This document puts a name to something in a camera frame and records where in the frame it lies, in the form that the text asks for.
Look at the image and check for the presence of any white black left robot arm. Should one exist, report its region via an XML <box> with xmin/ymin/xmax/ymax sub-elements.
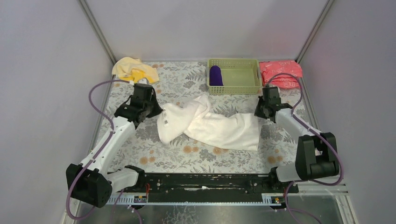
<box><xmin>66</xmin><ymin>83</ymin><xmax>163</xmax><ymax>208</ymax></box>

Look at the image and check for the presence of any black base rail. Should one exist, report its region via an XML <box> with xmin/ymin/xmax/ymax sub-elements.
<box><xmin>124</xmin><ymin>173</ymin><xmax>299</xmax><ymax>204</ymax></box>

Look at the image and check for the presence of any green perforated plastic basket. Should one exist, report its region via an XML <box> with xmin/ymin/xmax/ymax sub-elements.
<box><xmin>206</xmin><ymin>58</ymin><xmax>262</xmax><ymax>95</ymax></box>

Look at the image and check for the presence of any pink patterned plastic package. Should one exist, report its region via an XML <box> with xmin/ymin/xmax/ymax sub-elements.
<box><xmin>259</xmin><ymin>60</ymin><xmax>303</xmax><ymax>89</ymax></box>

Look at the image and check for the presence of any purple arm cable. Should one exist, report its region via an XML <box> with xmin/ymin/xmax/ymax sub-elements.
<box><xmin>65</xmin><ymin>79</ymin><xmax>134</xmax><ymax>221</ymax></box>
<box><xmin>266</xmin><ymin>73</ymin><xmax>345</xmax><ymax>224</ymax></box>

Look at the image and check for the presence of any purple microfibre towel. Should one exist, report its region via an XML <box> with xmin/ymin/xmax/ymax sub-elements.
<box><xmin>209</xmin><ymin>65</ymin><xmax>223</xmax><ymax>86</ymax></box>

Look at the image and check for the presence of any yellow duck towel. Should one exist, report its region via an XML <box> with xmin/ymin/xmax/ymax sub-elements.
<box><xmin>112</xmin><ymin>57</ymin><xmax>159</xmax><ymax>84</ymax></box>

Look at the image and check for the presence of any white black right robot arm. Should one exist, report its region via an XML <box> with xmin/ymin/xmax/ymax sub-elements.
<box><xmin>255</xmin><ymin>86</ymin><xmax>340</xmax><ymax>182</ymax></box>

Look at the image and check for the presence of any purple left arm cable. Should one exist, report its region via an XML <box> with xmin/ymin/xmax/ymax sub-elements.
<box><xmin>65</xmin><ymin>79</ymin><xmax>134</xmax><ymax>221</ymax></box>

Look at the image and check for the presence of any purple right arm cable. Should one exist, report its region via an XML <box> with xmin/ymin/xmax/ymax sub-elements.
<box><xmin>266</xmin><ymin>73</ymin><xmax>345</xmax><ymax>224</ymax></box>

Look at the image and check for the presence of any white towel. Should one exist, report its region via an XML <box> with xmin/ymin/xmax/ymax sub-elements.
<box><xmin>157</xmin><ymin>95</ymin><xmax>260</xmax><ymax>151</ymax></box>

